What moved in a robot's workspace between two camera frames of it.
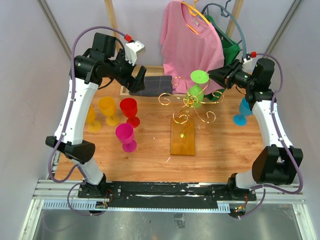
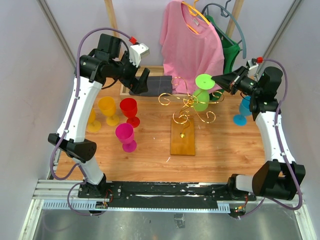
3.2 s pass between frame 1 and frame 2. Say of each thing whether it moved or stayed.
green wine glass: moved
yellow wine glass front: stayed
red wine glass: stayed
